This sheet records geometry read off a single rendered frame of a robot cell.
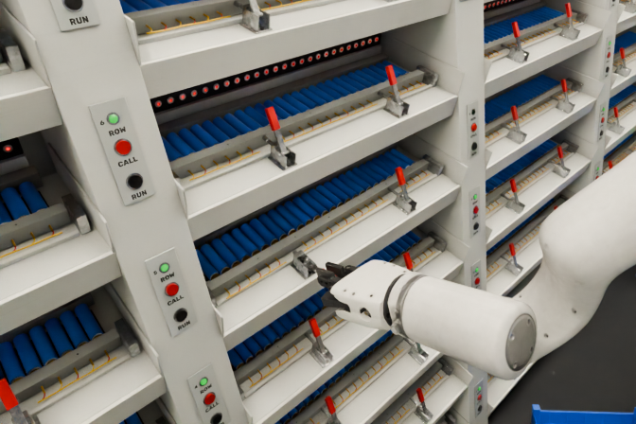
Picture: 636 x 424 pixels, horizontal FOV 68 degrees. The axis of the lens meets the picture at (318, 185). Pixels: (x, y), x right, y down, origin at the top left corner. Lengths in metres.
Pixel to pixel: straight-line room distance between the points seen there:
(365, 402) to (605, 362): 1.09
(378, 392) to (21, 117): 0.88
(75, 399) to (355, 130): 0.57
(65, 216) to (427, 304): 0.45
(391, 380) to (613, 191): 0.75
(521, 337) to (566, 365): 1.40
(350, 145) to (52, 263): 0.46
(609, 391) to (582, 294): 1.34
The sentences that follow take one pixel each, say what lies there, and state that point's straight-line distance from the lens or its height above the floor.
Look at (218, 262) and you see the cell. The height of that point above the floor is 0.96.
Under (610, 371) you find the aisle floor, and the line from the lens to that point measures 1.98.
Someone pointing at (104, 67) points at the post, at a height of 1.31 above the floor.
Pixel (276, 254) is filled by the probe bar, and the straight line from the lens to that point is 0.81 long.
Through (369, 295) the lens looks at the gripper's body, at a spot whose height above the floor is 0.97.
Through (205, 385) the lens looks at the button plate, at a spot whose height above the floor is 0.84.
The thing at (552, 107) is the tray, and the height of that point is 0.93.
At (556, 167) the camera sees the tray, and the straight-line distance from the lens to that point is 1.58.
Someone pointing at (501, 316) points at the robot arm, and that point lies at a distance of 0.54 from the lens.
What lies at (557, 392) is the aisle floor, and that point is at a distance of 1.87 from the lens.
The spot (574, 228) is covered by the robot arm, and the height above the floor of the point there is 1.10.
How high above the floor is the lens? 1.36
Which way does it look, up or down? 24 degrees down
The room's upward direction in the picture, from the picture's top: 10 degrees counter-clockwise
